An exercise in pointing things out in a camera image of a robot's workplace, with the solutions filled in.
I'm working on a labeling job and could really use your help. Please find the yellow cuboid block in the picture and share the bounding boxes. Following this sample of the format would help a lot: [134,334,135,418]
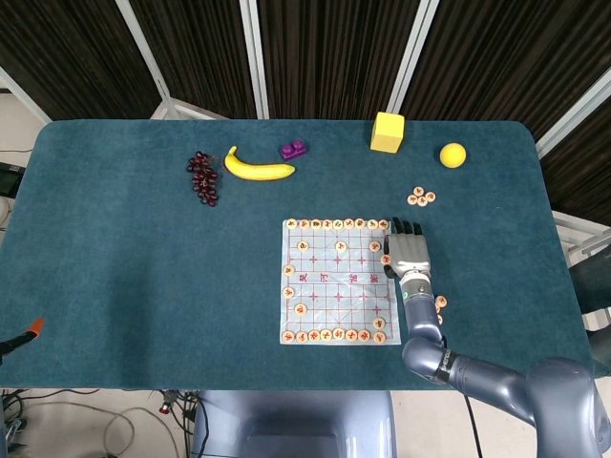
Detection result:
[370,112,406,155]

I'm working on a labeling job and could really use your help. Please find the yellow lemon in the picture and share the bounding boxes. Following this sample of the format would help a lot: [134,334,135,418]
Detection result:
[439,142,468,169]

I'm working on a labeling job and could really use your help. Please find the grey metal rack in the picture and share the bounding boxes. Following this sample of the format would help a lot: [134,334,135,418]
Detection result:
[553,209,611,268]

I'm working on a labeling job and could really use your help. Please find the dark slatted screen panel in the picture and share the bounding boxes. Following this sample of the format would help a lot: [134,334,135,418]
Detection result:
[0,0,168,120]
[118,0,266,120]
[390,0,611,139]
[242,0,438,120]
[537,71,611,216]

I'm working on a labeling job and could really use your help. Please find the dark red grape bunch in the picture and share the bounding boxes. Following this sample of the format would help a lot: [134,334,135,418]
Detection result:
[186,151,221,208]

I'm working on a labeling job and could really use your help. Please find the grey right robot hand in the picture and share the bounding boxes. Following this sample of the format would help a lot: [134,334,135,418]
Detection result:
[383,217,432,280]

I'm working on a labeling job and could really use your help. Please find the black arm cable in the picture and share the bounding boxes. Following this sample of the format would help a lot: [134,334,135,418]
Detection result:
[464,390,480,458]

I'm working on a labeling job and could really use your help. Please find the dark grey chair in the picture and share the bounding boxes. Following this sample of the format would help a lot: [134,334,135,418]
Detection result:
[567,246,611,316]

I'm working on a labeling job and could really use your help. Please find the black box device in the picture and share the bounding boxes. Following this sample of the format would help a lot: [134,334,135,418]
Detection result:
[0,161,23,197]

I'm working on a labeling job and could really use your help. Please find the grey floor cable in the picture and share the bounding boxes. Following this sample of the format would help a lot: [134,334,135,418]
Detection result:
[93,407,142,458]

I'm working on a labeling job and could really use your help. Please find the purple building block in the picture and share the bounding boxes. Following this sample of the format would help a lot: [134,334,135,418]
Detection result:
[279,138,308,161]

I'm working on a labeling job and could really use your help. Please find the teal table cloth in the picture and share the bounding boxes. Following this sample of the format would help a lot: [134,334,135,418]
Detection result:
[0,118,593,392]

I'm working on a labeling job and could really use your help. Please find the blue-grey robot torso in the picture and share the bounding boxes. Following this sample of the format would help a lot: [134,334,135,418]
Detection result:
[192,389,398,458]

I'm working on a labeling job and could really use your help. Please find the yellow banana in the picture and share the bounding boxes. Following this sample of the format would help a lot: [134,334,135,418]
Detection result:
[223,145,297,182]

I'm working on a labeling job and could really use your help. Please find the white xiangqi board sheet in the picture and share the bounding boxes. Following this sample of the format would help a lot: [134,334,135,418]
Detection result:
[279,219,402,346]

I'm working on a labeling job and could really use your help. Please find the black clamp orange tip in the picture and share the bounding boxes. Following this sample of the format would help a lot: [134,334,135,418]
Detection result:
[0,317,47,357]

